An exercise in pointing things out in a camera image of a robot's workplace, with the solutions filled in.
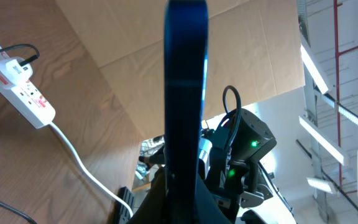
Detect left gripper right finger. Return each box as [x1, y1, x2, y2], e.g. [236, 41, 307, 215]
[195, 177, 231, 224]

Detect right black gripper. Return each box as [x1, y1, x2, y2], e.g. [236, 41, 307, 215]
[203, 152, 275, 218]

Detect white power strip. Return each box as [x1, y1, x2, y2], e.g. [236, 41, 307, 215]
[0, 44, 55, 129]

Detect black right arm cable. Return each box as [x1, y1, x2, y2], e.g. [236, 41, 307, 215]
[218, 85, 242, 153]

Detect black USB charging cable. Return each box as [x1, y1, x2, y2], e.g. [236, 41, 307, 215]
[0, 43, 40, 224]

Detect brown cardboard sheet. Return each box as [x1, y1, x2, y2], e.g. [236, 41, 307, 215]
[57, 0, 305, 138]

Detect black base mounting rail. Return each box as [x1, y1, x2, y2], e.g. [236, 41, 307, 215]
[112, 187, 135, 224]

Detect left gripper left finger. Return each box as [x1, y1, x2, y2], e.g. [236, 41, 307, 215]
[127, 167, 168, 224]

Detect white USB charger plug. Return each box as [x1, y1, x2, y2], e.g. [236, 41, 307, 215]
[0, 57, 33, 90]

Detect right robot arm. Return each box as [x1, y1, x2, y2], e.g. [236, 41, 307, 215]
[199, 109, 295, 223]

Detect blue Samsung Galaxy smartphone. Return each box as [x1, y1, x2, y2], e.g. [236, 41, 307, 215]
[163, 1, 208, 223]

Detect white power strip cord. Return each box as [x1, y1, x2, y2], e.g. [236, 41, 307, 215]
[48, 121, 134, 218]

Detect ceiling light fixtures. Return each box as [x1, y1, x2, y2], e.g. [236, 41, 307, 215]
[300, 44, 358, 211]

